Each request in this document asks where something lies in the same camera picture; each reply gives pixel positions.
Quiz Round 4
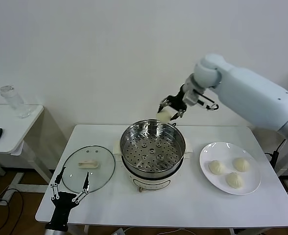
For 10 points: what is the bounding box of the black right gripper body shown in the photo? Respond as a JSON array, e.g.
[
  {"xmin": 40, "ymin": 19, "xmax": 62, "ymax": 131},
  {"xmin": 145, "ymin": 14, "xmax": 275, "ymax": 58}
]
[{"xmin": 168, "ymin": 84, "xmax": 188, "ymax": 112}]

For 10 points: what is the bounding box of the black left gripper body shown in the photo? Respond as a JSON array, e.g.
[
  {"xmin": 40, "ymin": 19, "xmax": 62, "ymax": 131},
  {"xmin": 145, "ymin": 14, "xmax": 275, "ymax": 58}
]
[{"xmin": 45, "ymin": 191, "xmax": 78, "ymax": 228}]

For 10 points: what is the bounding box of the white side table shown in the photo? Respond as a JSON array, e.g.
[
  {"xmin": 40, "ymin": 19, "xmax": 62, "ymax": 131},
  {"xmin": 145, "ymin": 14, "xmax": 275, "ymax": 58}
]
[{"xmin": 0, "ymin": 104, "xmax": 54, "ymax": 194}]

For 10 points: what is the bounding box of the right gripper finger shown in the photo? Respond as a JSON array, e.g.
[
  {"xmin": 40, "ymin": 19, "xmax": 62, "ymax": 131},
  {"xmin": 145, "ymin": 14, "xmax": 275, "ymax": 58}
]
[
  {"xmin": 170, "ymin": 109, "xmax": 186, "ymax": 121},
  {"xmin": 158, "ymin": 96, "xmax": 172, "ymax": 113}
]

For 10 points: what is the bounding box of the thin white floor cable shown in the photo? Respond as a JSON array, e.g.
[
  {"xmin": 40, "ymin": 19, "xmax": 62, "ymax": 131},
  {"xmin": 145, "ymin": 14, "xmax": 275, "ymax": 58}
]
[{"xmin": 124, "ymin": 227, "xmax": 230, "ymax": 235}]

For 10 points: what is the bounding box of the white steamed baozi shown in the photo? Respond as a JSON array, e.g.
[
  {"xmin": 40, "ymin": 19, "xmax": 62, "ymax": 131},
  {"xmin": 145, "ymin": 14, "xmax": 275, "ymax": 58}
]
[
  {"xmin": 208, "ymin": 160, "xmax": 226, "ymax": 176},
  {"xmin": 156, "ymin": 110, "xmax": 172, "ymax": 123},
  {"xmin": 225, "ymin": 172, "xmax": 244, "ymax": 189},
  {"xmin": 233, "ymin": 157, "xmax": 250, "ymax": 173}
]

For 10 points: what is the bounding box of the stainless steel steamer basket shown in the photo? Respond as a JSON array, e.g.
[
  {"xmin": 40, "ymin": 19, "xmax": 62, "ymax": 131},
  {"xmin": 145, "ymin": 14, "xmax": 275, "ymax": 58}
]
[{"xmin": 120, "ymin": 119, "xmax": 186, "ymax": 179}]

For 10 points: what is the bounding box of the black cable with adapter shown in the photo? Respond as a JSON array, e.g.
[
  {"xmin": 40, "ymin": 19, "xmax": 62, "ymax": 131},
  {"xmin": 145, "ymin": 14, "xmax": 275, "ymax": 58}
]
[{"xmin": 264, "ymin": 138, "xmax": 288, "ymax": 169}]

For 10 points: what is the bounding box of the white electric cooking pot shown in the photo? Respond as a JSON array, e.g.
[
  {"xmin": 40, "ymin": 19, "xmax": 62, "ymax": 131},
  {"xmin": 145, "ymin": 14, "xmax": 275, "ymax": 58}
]
[{"xmin": 112, "ymin": 137, "xmax": 193, "ymax": 194}]

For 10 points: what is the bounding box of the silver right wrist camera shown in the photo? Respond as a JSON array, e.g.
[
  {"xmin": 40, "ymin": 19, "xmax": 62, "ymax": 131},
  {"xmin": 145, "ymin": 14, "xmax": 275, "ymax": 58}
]
[{"xmin": 183, "ymin": 90, "xmax": 219, "ymax": 112}]

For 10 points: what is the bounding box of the white round plate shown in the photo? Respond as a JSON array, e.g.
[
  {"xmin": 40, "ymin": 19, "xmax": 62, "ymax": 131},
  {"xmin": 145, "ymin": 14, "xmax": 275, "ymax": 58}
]
[{"xmin": 199, "ymin": 141, "xmax": 262, "ymax": 196}]

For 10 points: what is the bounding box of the clear glass jar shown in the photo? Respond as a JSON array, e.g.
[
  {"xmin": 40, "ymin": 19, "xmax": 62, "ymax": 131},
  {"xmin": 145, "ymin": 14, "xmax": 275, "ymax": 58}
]
[{"xmin": 0, "ymin": 85, "xmax": 30, "ymax": 119}]

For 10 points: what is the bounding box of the round glass pot lid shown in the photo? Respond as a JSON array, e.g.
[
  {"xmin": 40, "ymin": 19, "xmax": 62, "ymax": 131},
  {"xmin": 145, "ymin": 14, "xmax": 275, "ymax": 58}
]
[{"xmin": 61, "ymin": 145, "xmax": 117, "ymax": 194}]

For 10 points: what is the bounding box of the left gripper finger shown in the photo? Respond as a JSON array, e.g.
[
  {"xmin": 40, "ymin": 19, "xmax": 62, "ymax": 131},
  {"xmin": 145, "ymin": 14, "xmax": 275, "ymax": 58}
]
[
  {"xmin": 72, "ymin": 171, "xmax": 90, "ymax": 203},
  {"xmin": 49, "ymin": 166, "xmax": 67, "ymax": 201}
]

